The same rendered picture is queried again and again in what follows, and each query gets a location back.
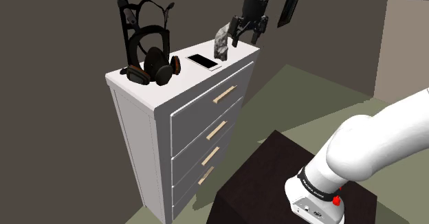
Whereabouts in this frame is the black full-face respirator mask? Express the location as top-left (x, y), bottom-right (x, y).
top-left (116, 0), bottom-right (182, 87)

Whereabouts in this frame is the white smartphone with black screen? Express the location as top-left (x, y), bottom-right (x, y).
top-left (185, 53), bottom-right (223, 72)

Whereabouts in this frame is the grey marbled stone figure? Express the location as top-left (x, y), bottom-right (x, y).
top-left (213, 22), bottom-right (232, 62)

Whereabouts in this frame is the dark robot stand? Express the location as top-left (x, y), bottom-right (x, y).
top-left (206, 129), bottom-right (378, 224)

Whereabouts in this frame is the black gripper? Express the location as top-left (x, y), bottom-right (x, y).
top-left (230, 0), bottom-right (270, 49)

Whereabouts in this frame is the white chest of drawers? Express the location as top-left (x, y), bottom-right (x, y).
top-left (104, 37), bottom-right (261, 224)

